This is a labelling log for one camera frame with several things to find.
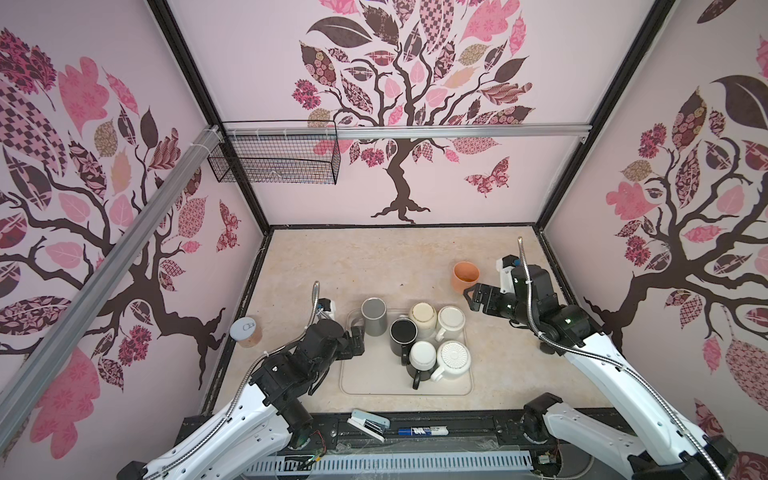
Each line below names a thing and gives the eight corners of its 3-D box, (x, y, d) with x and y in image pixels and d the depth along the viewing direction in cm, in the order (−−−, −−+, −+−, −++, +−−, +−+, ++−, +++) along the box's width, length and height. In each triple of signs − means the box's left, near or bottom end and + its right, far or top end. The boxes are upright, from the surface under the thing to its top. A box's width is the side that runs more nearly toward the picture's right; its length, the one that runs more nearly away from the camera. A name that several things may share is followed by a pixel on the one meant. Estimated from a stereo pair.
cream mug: (411, 341, 91) (413, 328, 84) (410, 316, 96) (412, 302, 89) (434, 341, 91) (438, 328, 84) (432, 316, 96) (435, 302, 89)
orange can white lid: (233, 348, 90) (225, 340, 85) (242, 325, 95) (234, 316, 90) (258, 348, 90) (251, 340, 85) (265, 325, 95) (259, 316, 90)
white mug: (436, 343, 90) (439, 332, 84) (434, 318, 96) (436, 306, 90) (463, 343, 90) (468, 332, 84) (459, 318, 96) (463, 306, 90)
